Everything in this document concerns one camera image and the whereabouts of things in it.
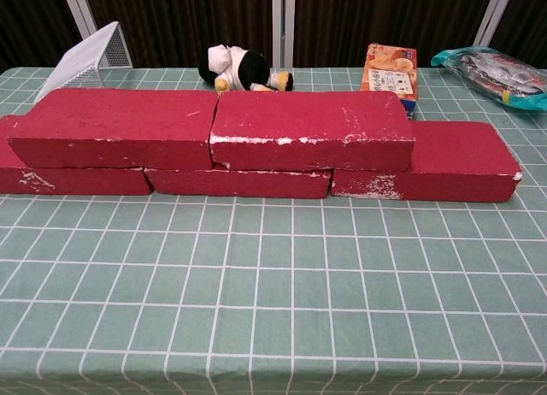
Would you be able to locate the orange blue snack box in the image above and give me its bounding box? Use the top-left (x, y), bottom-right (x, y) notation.
top-left (359, 43), bottom-right (419, 121)

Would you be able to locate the green checkered tablecloth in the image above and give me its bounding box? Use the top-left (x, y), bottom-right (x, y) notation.
top-left (0, 65), bottom-right (547, 395)

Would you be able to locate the white wire mesh basket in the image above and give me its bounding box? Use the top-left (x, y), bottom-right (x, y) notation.
top-left (32, 21), bottom-right (133, 105)

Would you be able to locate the dark fabric partition panel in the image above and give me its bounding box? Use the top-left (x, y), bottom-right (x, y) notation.
top-left (0, 0), bottom-right (97, 71)
top-left (273, 0), bottom-right (499, 69)
top-left (473, 0), bottom-right (547, 61)
top-left (80, 0), bottom-right (284, 69)

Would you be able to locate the red brick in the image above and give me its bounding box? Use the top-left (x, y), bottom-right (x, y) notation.
top-left (208, 90), bottom-right (416, 173)
top-left (0, 115), bottom-right (154, 196)
top-left (6, 89), bottom-right (220, 172)
top-left (144, 163), bottom-right (334, 199)
top-left (329, 121), bottom-right (523, 203)

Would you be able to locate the black white penguin plush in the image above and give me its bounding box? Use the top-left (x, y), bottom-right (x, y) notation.
top-left (198, 43), bottom-right (295, 93)

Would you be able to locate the teal plastic snack bag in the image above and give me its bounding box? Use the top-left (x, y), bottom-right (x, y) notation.
top-left (430, 45), bottom-right (547, 112)

